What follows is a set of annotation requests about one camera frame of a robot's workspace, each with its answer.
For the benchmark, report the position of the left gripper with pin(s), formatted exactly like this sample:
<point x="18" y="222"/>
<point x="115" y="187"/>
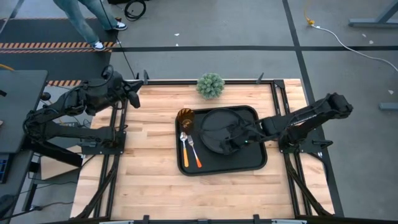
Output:
<point x="116" y="90"/>

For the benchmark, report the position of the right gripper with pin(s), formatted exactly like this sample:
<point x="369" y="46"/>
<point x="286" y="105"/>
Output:
<point x="236" y="138"/>

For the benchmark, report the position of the black round plate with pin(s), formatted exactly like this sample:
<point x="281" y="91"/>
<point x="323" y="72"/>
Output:
<point x="214" y="124"/>

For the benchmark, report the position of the black rectangular tray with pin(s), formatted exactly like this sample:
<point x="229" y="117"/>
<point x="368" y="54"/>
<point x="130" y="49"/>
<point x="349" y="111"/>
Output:
<point x="242" y="161"/>

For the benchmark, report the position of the amber faceted cup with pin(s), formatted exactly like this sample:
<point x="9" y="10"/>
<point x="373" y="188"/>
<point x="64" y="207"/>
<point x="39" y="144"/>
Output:
<point x="185" y="116"/>

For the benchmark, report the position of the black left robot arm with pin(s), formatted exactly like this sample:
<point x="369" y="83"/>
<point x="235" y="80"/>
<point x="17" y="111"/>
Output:
<point x="62" y="104"/>

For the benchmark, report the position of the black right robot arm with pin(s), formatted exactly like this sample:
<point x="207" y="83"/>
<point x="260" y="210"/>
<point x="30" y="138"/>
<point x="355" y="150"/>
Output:
<point x="311" y="113"/>

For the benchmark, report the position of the black table clamp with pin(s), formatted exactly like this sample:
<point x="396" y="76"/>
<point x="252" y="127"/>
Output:
<point x="145" y="219"/>
<point x="145" y="77"/>
<point x="256" y="219"/>

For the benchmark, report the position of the green artificial potted plant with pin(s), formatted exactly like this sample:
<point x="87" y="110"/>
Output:
<point x="210" y="86"/>

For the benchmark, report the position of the black round object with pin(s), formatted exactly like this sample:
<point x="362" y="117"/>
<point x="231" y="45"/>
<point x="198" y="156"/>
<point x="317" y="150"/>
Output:
<point x="45" y="96"/>

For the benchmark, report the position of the person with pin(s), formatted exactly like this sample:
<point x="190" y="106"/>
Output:
<point x="77" y="21"/>

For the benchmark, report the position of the black desk top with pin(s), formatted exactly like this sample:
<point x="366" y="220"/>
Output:
<point x="21" y="109"/>

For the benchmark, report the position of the black hazard-striped floor mat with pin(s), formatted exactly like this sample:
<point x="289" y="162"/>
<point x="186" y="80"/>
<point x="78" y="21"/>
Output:
<point x="25" y="32"/>

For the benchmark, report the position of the dark grey side desk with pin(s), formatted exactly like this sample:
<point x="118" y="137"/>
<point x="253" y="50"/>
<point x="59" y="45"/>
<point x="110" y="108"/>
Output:
<point x="15" y="186"/>

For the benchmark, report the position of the grey metal table foot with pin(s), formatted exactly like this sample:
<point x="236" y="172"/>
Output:
<point x="388" y="106"/>
<point x="373" y="22"/>

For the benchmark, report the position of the black aluminium table frame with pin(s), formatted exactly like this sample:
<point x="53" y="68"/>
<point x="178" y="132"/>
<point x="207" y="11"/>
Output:
<point x="174" y="82"/>

